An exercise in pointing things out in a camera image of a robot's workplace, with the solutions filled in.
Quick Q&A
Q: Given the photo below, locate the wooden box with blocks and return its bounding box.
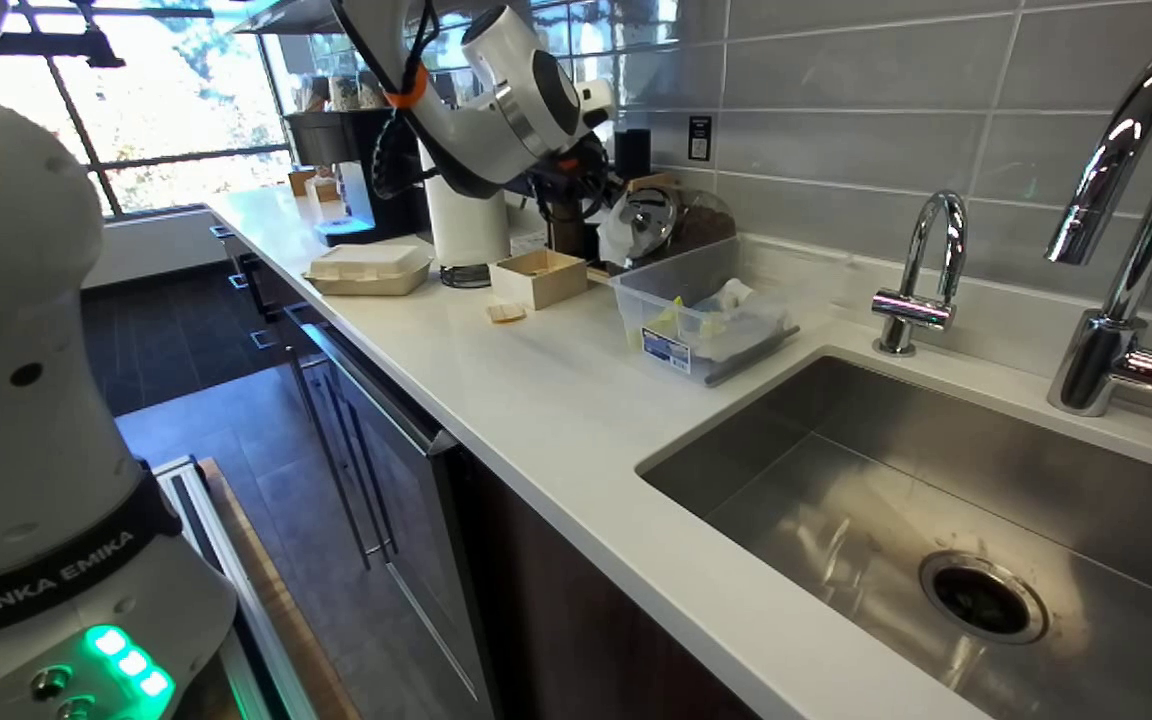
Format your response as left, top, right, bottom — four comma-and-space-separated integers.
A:
491, 250, 587, 313

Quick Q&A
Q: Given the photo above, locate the dark dishwasher front panel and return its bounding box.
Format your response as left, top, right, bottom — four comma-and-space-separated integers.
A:
290, 306, 498, 720

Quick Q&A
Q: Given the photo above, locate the black coffee machine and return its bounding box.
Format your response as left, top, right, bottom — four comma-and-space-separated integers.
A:
290, 107, 429, 246

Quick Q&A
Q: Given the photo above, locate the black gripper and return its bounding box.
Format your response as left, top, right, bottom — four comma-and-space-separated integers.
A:
539, 136, 626, 220

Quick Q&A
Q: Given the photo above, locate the small chrome faucet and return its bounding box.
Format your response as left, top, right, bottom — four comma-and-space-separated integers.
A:
867, 186, 974, 359

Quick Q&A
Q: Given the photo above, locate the small wooden block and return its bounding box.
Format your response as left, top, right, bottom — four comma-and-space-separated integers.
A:
490, 306, 528, 325

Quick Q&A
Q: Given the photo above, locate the stainless steel sink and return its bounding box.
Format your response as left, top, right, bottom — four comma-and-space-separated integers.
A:
641, 356, 1152, 720

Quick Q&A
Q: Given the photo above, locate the orange cable strap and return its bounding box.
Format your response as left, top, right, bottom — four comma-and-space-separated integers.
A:
382, 69, 433, 116

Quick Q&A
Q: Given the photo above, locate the silver lid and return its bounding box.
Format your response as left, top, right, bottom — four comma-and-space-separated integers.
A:
620, 187, 690, 265

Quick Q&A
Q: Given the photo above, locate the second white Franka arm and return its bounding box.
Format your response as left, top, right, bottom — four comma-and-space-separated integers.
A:
0, 0, 238, 720

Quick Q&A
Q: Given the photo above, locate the clear plastic storage bin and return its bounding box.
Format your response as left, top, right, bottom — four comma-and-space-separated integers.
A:
613, 242, 796, 386

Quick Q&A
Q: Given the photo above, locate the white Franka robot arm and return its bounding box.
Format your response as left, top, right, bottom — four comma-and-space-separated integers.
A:
332, 0, 613, 201

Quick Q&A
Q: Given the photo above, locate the large chrome faucet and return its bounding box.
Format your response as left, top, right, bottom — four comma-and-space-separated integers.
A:
1045, 61, 1152, 412

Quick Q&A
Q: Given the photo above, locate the black braided cable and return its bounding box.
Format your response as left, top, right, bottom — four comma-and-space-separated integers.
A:
370, 0, 450, 212

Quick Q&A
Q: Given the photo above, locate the white folded cloth stack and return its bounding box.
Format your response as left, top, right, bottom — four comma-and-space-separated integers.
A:
310, 242, 433, 298

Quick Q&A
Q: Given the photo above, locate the black wall switch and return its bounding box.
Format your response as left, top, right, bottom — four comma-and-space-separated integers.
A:
690, 116, 712, 160

